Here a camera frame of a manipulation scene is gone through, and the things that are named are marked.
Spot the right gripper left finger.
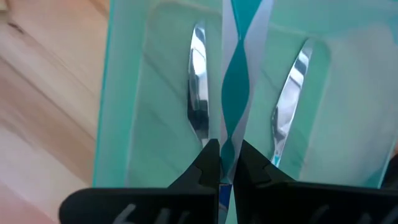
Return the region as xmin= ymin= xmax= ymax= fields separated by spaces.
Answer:
xmin=58 ymin=139 xmax=221 ymax=224

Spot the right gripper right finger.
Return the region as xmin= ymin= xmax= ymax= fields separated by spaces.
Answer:
xmin=233 ymin=139 xmax=398 ymax=224

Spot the blue patterned handle knife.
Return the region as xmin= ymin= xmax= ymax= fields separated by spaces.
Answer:
xmin=187 ymin=21 xmax=211 ymax=147
xmin=269 ymin=37 xmax=315 ymax=168
xmin=218 ymin=0 xmax=275 ymax=224

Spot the green translucent plastic tray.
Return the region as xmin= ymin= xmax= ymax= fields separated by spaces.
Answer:
xmin=92 ymin=0 xmax=398 ymax=190

